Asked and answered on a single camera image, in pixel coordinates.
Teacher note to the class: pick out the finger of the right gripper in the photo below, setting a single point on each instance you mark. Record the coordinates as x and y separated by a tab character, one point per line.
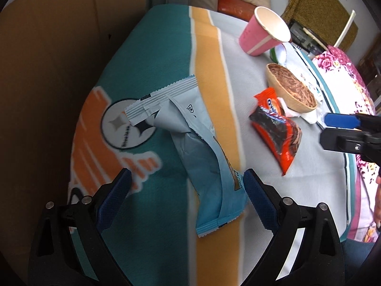
341	120
344	140

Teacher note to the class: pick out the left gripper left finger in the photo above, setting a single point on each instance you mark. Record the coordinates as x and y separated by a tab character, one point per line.
110	197

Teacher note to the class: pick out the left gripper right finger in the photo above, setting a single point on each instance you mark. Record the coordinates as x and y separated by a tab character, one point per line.
264	198

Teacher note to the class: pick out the light blue snack wrapper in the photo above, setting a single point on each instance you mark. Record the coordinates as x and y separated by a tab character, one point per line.
179	109

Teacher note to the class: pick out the pink paper cup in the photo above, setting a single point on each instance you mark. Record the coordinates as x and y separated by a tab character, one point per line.
265	30

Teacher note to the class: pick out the person's right hand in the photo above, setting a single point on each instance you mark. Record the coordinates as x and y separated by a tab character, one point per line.
377	209

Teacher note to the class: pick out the pink floral bed sheet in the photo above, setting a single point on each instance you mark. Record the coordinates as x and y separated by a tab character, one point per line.
351	97

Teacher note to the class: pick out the white tissue paper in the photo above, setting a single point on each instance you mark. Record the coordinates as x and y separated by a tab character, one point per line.
311	117

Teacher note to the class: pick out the orange oreo wrapper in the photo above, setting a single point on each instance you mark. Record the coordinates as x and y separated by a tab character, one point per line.
280	133

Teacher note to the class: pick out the teal and white table cloth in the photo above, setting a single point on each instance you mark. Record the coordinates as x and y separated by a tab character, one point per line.
153	238

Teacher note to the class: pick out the leopard print cloth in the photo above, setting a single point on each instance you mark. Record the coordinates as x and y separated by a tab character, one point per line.
325	18

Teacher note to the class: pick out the brown cardboard sheet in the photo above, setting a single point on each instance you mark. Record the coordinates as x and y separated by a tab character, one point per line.
52	54

